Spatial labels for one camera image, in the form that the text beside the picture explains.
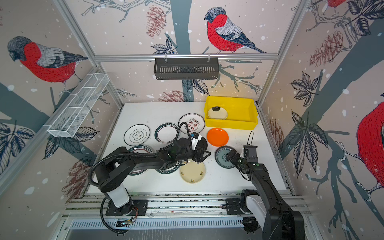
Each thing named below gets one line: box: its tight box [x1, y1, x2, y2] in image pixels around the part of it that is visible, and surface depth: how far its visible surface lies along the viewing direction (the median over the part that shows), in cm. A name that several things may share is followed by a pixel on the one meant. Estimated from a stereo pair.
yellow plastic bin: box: [204, 96, 259, 131], surface depth 113 cm
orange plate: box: [206, 128, 229, 147], surface depth 103 cm
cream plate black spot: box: [207, 106, 228, 120], surface depth 116 cm
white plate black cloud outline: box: [123, 124, 151, 147], surface depth 103 cm
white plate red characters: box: [178, 113, 205, 135], surface depth 112 cm
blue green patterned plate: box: [214, 145, 236, 169], surface depth 93 cm
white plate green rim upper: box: [154, 122, 179, 144], surface depth 106 cm
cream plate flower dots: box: [179, 159, 206, 184], surface depth 87 cm
